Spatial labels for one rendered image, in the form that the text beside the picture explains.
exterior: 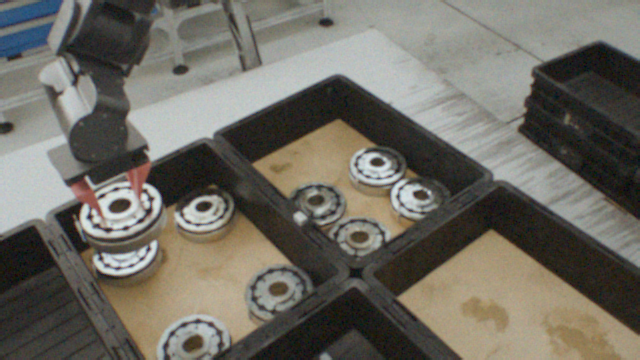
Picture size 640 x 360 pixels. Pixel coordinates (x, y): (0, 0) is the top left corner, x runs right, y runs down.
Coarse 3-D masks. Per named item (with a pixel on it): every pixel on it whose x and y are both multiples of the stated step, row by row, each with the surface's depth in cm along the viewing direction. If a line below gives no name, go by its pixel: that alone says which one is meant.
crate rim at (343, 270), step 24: (192, 144) 103; (216, 144) 103; (240, 168) 98; (96, 192) 95; (264, 192) 94; (48, 216) 92; (288, 216) 90; (312, 240) 88; (72, 264) 85; (336, 264) 83; (96, 288) 82; (288, 312) 77; (120, 336) 76
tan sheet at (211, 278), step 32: (192, 256) 98; (224, 256) 97; (256, 256) 97; (128, 288) 93; (160, 288) 93; (192, 288) 93; (224, 288) 93; (128, 320) 89; (160, 320) 89; (224, 320) 88; (192, 352) 85
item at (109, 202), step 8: (112, 200) 76; (120, 200) 77; (128, 200) 77; (136, 200) 76; (104, 208) 75; (136, 208) 75; (104, 216) 74; (112, 216) 74; (120, 216) 74; (128, 216) 74
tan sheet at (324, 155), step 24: (336, 120) 123; (288, 144) 118; (312, 144) 117; (336, 144) 117; (360, 144) 117; (264, 168) 113; (288, 168) 112; (312, 168) 112; (336, 168) 112; (288, 192) 108; (360, 192) 107; (384, 216) 102
